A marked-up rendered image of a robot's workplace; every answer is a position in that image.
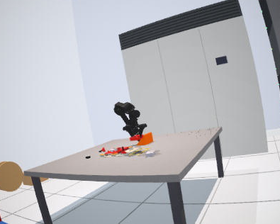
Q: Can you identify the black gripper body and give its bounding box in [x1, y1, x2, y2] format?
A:
[123, 118, 147, 131]

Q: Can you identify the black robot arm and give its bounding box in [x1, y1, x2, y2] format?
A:
[113, 102, 140, 136]

